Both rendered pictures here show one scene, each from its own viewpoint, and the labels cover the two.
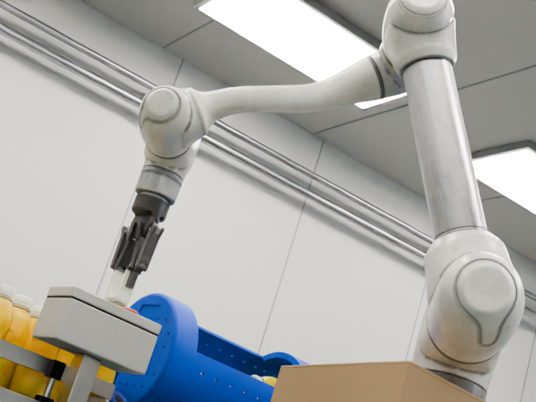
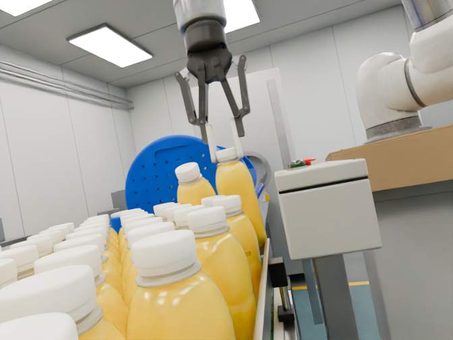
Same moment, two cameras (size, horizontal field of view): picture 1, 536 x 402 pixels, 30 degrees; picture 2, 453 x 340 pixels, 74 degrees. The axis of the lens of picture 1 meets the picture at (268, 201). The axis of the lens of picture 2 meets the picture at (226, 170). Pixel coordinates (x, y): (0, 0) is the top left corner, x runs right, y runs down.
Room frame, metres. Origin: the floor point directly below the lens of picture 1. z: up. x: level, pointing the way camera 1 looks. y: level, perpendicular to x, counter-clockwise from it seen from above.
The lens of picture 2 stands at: (1.66, 0.62, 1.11)
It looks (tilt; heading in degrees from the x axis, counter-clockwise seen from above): 1 degrees up; 315
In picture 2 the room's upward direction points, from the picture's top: 11 degrees counter-clockwise
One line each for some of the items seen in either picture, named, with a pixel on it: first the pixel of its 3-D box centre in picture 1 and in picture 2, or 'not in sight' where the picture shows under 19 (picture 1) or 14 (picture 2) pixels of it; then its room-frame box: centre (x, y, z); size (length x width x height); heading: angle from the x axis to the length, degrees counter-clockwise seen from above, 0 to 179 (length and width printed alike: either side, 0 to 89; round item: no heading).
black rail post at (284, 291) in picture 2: (50, 381); (281, 288); (1.93, 0.28, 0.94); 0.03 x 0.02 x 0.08; 126
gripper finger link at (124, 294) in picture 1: (126, 288); (236, 138); (2.01, 0.22, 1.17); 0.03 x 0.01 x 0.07; 125
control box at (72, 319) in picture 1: (97, 329); (315, 200); (1.88, 0.23, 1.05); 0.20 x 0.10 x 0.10; 126
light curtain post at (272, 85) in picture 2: not in sight; (294, 200); (2.83, -1.17, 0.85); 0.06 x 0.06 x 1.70; 36
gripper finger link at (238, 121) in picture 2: (135, 275); (243, 121); (2.00, 0.21, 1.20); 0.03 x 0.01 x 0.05; 35
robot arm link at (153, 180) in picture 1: (158, 187); (201, 16); (2.03, 0.23, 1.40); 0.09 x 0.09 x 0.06
